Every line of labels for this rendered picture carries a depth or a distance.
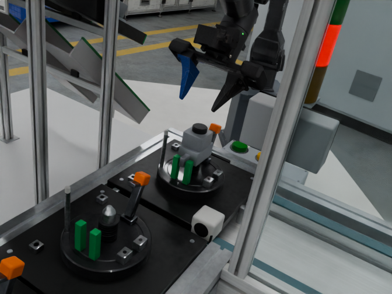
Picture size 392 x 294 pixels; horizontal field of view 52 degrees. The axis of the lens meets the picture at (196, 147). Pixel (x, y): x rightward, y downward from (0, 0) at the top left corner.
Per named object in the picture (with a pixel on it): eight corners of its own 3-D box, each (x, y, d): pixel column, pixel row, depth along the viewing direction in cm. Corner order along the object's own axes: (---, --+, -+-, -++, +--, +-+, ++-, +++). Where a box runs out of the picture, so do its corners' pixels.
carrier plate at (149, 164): (172, 145, 99) (174, 137, 98) (261, 185, 90) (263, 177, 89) (106, 188, 80) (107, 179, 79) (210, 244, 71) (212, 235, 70)
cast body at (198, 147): (193, 147, 85) (198, 117, 81) (211, 154, 83) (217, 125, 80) (171, 162, 78) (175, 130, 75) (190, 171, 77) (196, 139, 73)
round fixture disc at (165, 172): (179, 153, 92) (181, 146, 91) (234, 178, 87) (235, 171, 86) (142, 179, 81) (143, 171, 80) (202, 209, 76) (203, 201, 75)
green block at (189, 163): (185, 180, 80) (188, 159, 77) (189, 182, 79) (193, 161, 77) (181, 182, 79) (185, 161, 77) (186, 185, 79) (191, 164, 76)
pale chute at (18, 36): (63, 86, 110) (73, 73, 111) (93, 104, 103) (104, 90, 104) (-19, 16, 86) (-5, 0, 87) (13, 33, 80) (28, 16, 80)
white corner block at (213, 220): (200, 220, 77) (204, 203, 75) (221, 231, 75) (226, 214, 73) (188, 233, 73) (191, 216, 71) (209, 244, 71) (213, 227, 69)
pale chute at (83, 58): (105, 104, 104) (115, 90, 105) (139, 125, 98) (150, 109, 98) (30, 34, 81) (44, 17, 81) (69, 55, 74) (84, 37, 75)
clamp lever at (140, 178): (128, 212, 68) (142, 170, 67) (137, 217, 67) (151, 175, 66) (115, 215, 65) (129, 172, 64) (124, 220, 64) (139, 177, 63)
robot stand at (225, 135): (261, 137, 131) (277, 79, 121) (273, 161, 118) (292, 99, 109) (217, 133, 128) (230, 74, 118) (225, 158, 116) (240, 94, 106)
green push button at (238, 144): (234, 145, 104) (236, 139, 103) (248, 151, 102) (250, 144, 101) (227, 151, 101) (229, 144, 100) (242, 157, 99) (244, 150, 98)
